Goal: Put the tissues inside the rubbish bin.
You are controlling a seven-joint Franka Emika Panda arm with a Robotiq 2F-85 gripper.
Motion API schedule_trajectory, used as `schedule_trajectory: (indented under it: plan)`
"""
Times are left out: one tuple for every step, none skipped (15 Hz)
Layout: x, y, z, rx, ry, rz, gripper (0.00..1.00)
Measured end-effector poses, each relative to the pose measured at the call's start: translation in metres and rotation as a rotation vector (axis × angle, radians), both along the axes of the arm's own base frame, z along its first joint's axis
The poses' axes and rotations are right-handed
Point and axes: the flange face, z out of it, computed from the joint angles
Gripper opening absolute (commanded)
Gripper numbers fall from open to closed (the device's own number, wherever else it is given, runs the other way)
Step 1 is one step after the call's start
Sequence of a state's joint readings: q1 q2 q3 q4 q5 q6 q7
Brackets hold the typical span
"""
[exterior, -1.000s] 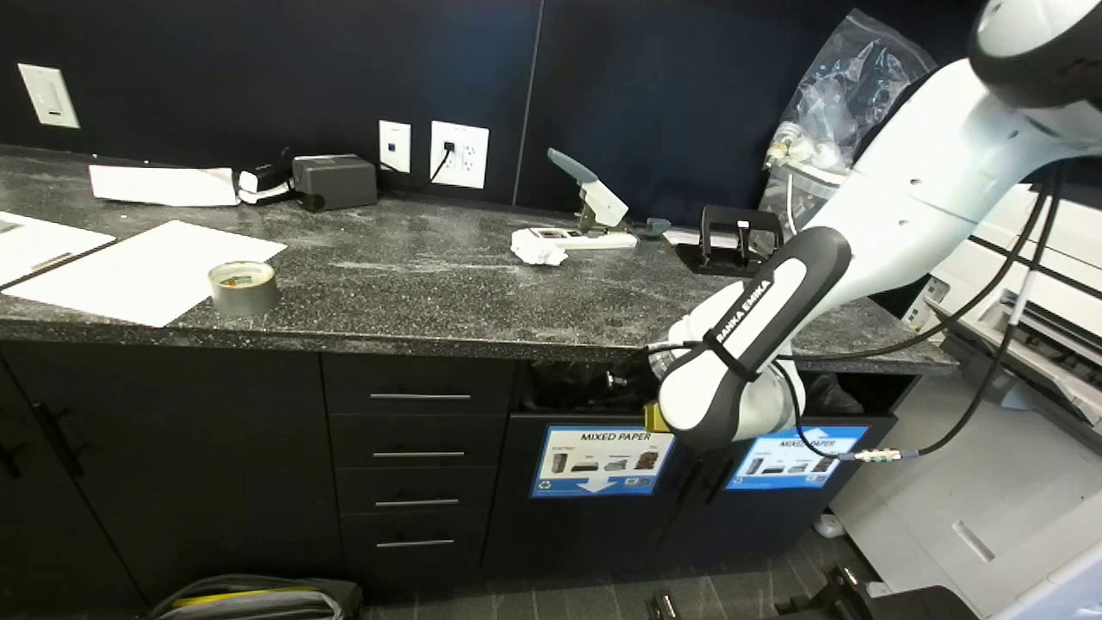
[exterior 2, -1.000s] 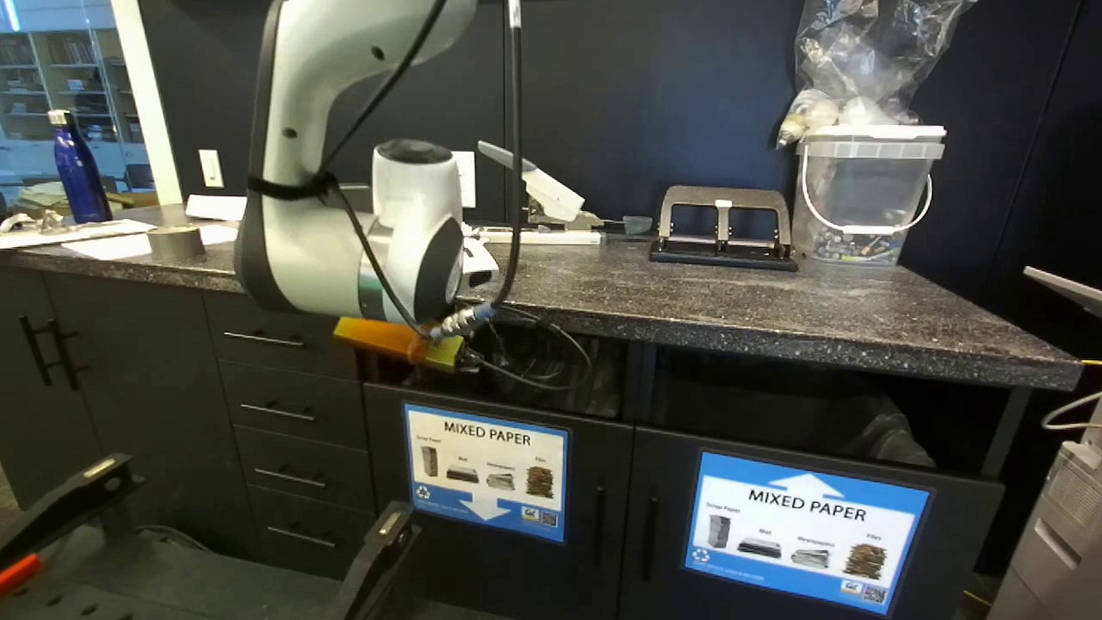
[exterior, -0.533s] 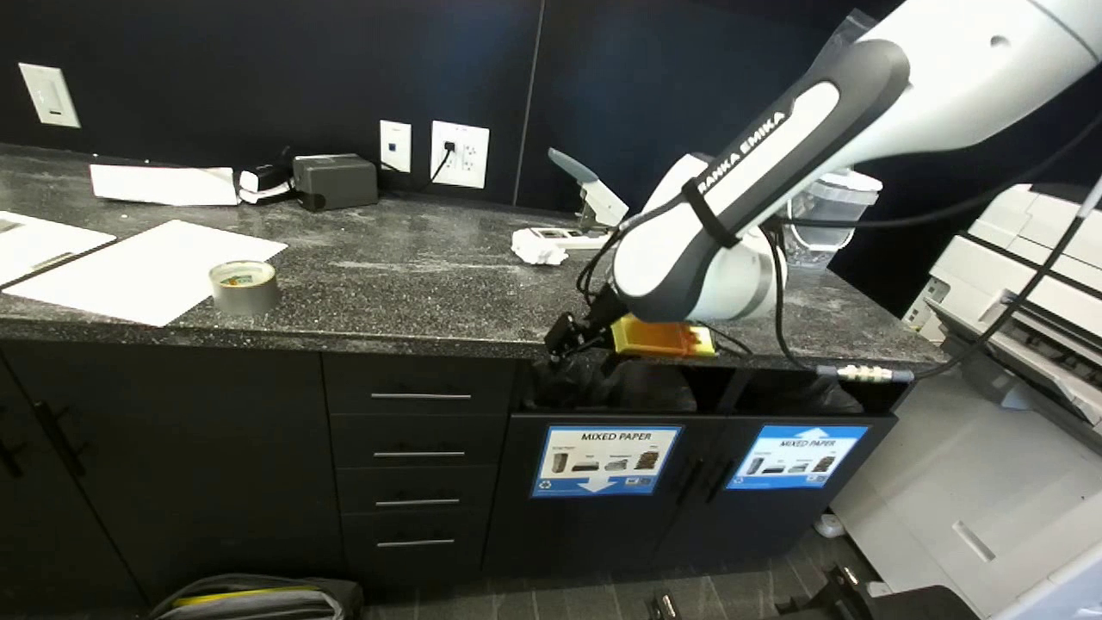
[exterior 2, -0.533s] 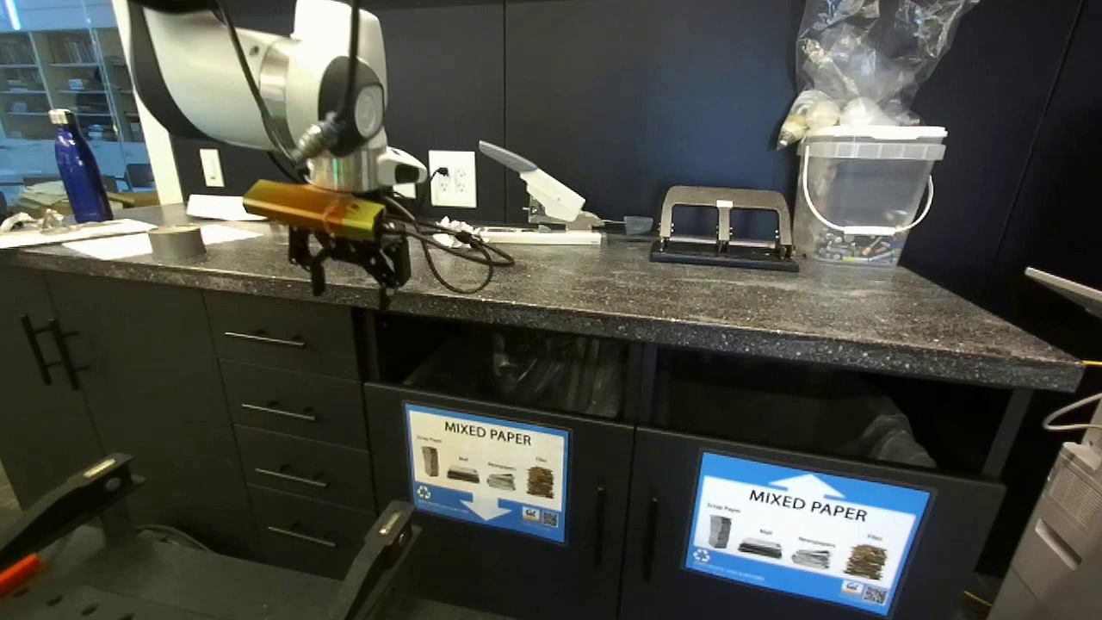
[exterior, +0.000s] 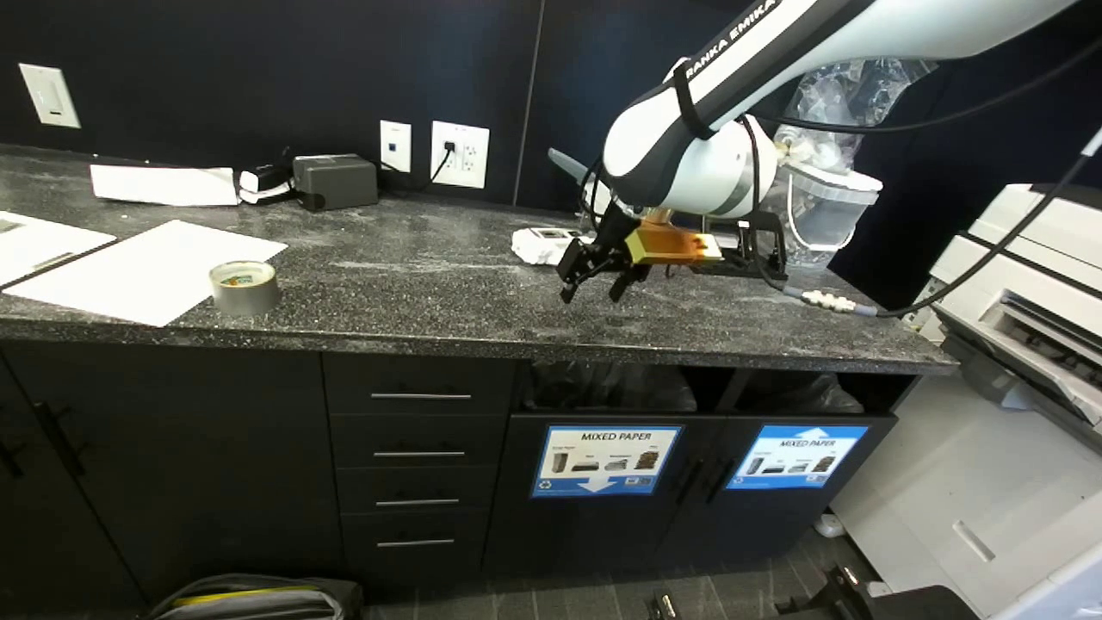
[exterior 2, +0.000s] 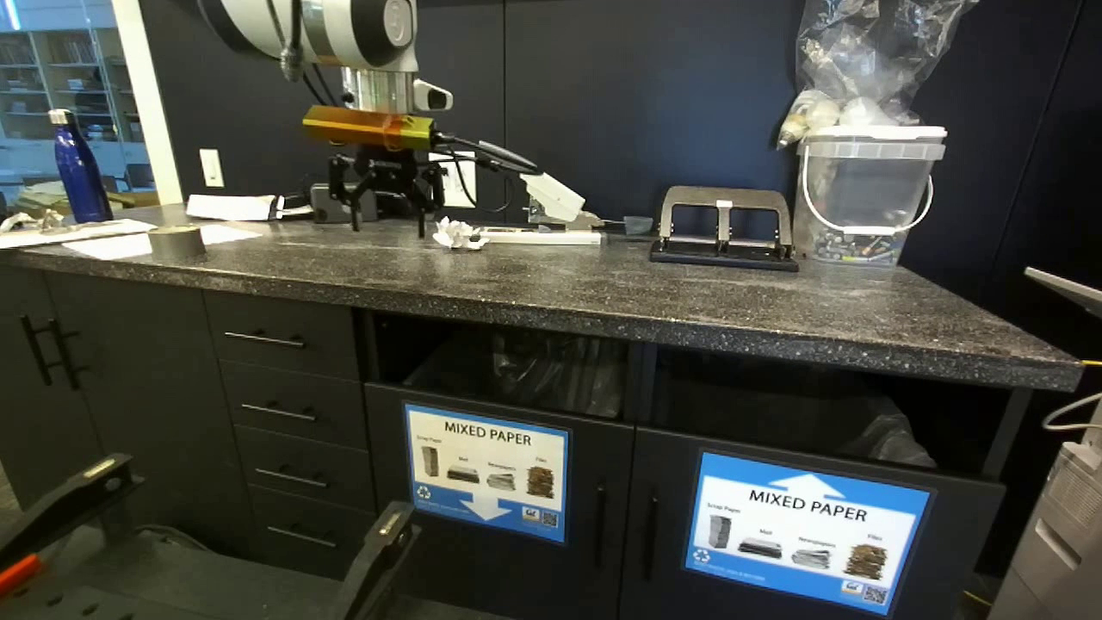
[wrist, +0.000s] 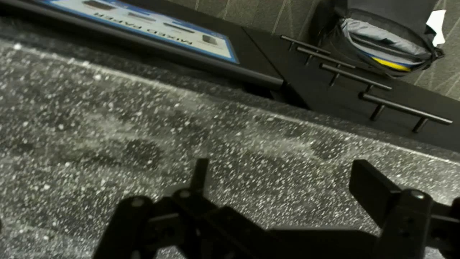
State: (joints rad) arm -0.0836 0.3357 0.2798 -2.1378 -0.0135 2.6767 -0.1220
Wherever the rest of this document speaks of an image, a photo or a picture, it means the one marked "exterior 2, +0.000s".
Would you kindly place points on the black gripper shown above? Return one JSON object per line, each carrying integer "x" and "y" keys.
{"x": 384, "y": 175}

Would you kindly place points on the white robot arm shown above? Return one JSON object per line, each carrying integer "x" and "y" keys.
{"x": 346, "y": 28}

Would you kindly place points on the black bin liner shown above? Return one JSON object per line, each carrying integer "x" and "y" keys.
{"x": 519, "y": 375}
{"x": 848, "y": 418}

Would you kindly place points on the black recycling bin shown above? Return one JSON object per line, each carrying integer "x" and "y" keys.
{"x": 519, "y": 575}

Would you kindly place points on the white outlet plate with plug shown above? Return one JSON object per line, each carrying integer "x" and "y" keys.
{"x": 464, "y": 190}

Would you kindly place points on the small black white device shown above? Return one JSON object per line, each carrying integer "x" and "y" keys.
{"x": 292, "y": 208}

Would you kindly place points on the folded white paper stack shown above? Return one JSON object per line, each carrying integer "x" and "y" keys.
{"x": 233, "y": 208}

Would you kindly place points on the flat white bar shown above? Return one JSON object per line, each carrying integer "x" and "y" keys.
{"x": 552, "y": 240}

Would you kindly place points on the black drawer front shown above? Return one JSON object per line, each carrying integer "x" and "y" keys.
{"x": 261, "y": 392}
{"x": 275, "y": 452}
{"x": 252, "y": 315}
{"x": 287, "y": 515}

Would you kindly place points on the mixed paper sign down arrow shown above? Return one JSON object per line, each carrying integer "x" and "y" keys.
{"x": 486, "y": 469}

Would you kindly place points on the black cabinet door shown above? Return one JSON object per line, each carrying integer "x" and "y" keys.
{"x": 148, "y": 401}
{"x": 18, "y": 435}

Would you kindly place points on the blue bottle with white cap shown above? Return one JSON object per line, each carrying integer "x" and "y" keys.
{"x": 81, "y": 175}

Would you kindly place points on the black clamp with orange grip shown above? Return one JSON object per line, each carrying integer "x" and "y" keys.
{"x": 71, "y": 505}

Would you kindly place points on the clear plastic bucket with lid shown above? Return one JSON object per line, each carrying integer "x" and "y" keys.
{"x": 864, "y": 190}

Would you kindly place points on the clear plastic bag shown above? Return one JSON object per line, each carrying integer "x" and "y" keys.
{"x": 873, "y": 58}

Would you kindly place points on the mixed paper sign up arrow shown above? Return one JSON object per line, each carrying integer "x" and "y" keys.
{"x": 804, "y": 528}

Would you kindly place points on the grey white office printer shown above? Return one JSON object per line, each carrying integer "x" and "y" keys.
{"x": 1054, "y": 539}

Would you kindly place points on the orange wrist camera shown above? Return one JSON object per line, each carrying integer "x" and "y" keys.
{"x": 367, "y": 130}

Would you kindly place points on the white light switch plate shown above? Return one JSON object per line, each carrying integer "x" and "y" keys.
{"x": 212, "y": 167}

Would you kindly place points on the white window frame post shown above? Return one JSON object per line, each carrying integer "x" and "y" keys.
{"x": 148, "y": 105}

